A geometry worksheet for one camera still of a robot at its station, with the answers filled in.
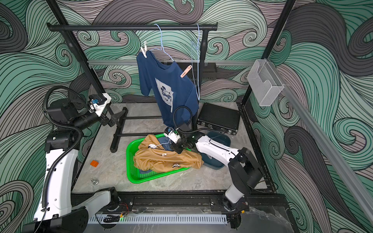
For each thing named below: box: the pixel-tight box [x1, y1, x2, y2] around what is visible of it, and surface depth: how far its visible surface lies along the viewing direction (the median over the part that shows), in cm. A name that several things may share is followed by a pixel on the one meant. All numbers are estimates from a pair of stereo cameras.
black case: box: [197, 102, 242, 135], surface depth 105 cm
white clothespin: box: [140, 40, 148, 59], surface depth 71 cm
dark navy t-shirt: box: [136, 50, 200, 130], surface depth 75 cm
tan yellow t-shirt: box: [133, 134, 204, 174], surface depth 83 cm
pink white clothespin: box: [180, 65, 193, 79], surface depth 61 cm
